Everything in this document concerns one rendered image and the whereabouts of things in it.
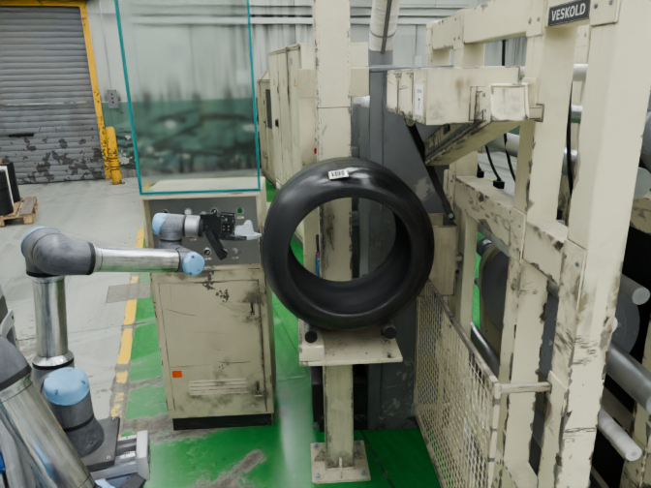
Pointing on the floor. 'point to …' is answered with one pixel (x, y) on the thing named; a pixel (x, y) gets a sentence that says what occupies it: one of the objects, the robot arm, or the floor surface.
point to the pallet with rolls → (10, 194)
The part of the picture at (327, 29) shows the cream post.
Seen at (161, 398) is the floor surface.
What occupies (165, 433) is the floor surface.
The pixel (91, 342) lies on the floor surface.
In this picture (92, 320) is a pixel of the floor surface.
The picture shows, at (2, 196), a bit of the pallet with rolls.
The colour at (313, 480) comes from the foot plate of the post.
